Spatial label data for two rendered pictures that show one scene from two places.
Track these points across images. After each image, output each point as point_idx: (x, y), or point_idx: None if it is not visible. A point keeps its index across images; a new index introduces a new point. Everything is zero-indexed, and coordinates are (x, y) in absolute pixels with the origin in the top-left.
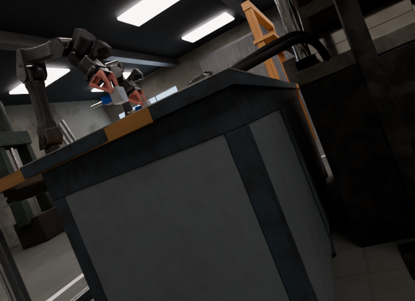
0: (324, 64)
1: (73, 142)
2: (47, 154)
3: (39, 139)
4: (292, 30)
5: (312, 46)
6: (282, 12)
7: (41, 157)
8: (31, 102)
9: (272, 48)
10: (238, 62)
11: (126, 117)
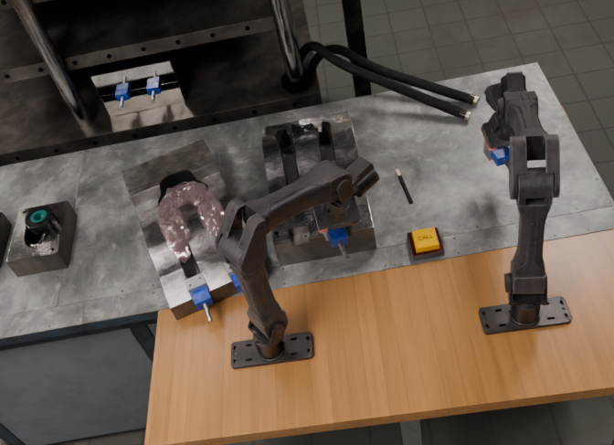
0: (316, 74)
1: (592, 163)
2: (607, 190)
3: (546, 285)
4: (297, 43)
5: (174, 68)
6: (291, 22)
7: (610, 196)
8: (544, 232)
9: (374, 62)
10: (397, 82)
11: (568, 119)
